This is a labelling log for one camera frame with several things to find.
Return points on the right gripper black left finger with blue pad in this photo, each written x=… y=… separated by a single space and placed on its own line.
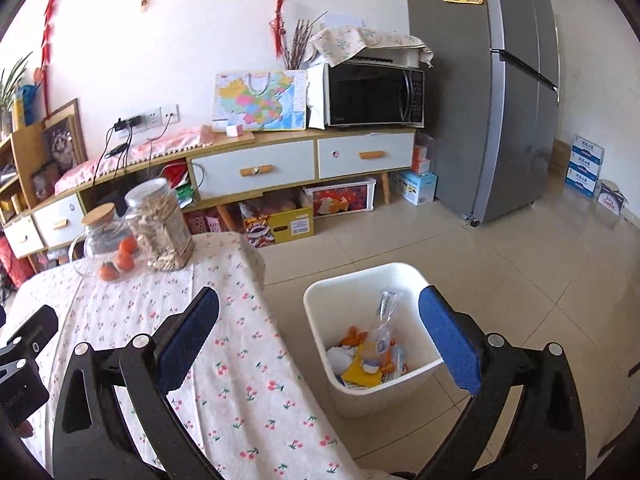
x=114 y=419

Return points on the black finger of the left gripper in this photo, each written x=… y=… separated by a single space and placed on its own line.
x=32 y=337

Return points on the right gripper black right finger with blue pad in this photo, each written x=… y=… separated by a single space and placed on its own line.
x=546 y=438

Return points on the clear crushed plastic bottle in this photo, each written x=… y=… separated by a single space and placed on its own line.
x=376 y=348

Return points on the yellow snack bag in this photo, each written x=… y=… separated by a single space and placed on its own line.
x=362 y=376

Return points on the orange peel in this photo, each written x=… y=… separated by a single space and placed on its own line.
x=354 y=337

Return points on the white tissue wrapper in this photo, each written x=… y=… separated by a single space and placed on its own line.
x=341 y=358

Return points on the white trash bin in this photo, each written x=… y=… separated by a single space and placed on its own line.
x=348 y=303

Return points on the orange persimmon fruit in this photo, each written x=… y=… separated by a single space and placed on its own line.
x=108 y=272
x=124 y=262
x=128 y=245

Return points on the glass jar bamboo lid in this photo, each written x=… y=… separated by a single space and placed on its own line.
x=103 y=231

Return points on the plastic jar of seeds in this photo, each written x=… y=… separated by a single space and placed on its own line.
x=156 y=222

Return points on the framed cat picture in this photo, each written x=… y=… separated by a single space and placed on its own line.
x=63 y=137

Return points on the green potted plant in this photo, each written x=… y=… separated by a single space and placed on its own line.
x=14 y=104

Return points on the wooden tv cabinet white drawers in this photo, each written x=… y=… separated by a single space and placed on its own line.
x=225 y=172

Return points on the blue white small box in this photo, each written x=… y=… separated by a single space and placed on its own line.
x=417 y=189

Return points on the stacked water cartons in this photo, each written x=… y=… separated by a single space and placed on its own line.
x=584 y=166

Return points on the yellow cardboard box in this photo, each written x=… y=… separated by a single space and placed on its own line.
x=270 y=222

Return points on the small pink white box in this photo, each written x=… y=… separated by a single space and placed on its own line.
x=234 y=131

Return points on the white box red picture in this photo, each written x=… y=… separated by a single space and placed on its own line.
x=342 y=197

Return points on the colourful china map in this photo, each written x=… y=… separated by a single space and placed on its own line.
x=261 y=101

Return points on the silver refrigerator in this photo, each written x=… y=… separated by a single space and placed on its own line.
x=491 y=101

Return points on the black microwave oven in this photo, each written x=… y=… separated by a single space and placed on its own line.
x=365 y=94

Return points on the dried branches bundle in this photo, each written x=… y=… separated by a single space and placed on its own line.
x=293 y=50

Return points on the floral cloth on microwave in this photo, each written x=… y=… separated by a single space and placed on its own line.
x=336 y=45

